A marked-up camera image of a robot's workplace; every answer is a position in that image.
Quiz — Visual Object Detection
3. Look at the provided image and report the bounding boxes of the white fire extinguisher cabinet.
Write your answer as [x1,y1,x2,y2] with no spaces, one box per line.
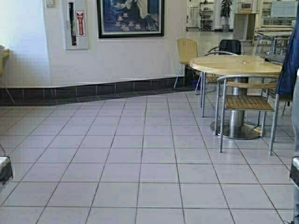
[62,0,89,50]

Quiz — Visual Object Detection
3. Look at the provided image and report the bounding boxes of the metal wicker seat armchair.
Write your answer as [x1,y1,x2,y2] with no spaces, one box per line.
[214,75,280,155]

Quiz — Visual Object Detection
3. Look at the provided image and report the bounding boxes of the potted green plant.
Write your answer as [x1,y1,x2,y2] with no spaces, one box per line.
[221,0,233,32]

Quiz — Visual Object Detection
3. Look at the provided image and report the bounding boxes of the red white extinguisher sign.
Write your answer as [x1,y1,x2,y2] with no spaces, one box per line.
[75,11,86,37]

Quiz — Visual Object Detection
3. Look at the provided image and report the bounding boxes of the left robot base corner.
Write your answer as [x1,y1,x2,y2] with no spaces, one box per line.
[0,156,13,185]

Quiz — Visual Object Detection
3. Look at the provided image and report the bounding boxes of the framed blue wall picture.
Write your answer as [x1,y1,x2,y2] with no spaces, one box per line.
[97,0,164,39]

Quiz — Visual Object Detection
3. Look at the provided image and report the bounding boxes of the round wooden cafe table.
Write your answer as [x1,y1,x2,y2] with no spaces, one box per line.
[190,55,281,140]

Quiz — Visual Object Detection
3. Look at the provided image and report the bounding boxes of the blue hanging jacket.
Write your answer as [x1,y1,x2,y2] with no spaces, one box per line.
[276,25,299,97]

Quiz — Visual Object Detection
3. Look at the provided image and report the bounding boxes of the light wooden chair by wall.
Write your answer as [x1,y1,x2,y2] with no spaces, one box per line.
[173,38,202,93]

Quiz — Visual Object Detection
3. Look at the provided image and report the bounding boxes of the black mesh back chair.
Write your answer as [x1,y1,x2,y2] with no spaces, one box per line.
[206,39,243,56]

